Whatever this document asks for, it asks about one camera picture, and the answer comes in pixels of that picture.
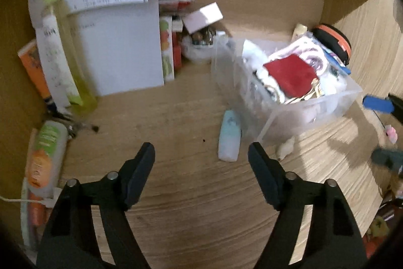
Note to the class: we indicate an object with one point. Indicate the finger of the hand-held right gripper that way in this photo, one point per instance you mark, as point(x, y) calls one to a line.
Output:
point(376, 103)
point(387, 157)

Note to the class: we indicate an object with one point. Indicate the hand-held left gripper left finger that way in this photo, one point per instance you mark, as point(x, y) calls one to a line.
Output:
point(138, 177)

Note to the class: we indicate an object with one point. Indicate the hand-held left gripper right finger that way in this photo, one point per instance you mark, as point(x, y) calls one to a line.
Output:
point(264, 176)

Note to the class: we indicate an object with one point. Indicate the light blue tube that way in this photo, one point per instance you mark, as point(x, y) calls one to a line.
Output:
point(229, 136)

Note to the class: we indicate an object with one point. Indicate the clear plastic storage box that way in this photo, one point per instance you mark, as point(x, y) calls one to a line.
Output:
point(283, 111)

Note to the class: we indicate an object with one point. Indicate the small pink charm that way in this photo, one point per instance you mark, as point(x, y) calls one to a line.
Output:
point(391, 132)

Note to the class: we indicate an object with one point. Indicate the small white figurine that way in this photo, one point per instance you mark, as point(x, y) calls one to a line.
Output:
point(286, 149)

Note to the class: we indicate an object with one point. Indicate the blue patterned pencil case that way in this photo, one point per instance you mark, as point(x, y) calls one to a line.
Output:
point(338, 62)

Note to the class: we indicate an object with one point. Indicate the black binder clip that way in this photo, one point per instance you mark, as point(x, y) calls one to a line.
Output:
point(93, 128)

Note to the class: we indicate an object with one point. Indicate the wooden desk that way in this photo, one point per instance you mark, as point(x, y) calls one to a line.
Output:
point(189, 225)

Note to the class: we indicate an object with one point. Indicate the black and orange round case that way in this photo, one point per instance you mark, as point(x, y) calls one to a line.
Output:
point(333, 40)

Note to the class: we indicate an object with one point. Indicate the red pouch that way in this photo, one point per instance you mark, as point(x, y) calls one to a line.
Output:
point(291, 75)

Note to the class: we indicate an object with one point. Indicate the white pink striped pouch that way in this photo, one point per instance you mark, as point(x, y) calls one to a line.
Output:
point(303, 50)

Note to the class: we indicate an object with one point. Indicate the orange and green tube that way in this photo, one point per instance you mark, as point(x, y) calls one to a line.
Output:
point(44, 157)

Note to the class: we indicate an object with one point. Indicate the cream lotion bottle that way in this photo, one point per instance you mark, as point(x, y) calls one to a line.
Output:
point(299, 31)

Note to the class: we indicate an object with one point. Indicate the fruit pattern carton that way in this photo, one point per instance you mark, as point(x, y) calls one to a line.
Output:
point(171, 42)

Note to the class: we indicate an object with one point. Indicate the yellow-green bottle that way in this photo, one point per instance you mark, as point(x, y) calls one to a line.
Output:
point(67, 54)

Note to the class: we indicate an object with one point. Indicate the bowl of metal clips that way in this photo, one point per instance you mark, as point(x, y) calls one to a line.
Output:
point(198, 43)

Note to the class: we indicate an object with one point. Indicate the orange book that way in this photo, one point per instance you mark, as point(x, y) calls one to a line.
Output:
point(34, 70)

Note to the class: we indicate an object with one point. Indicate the small cardboard box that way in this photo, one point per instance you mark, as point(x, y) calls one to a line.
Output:
point(203, 17)

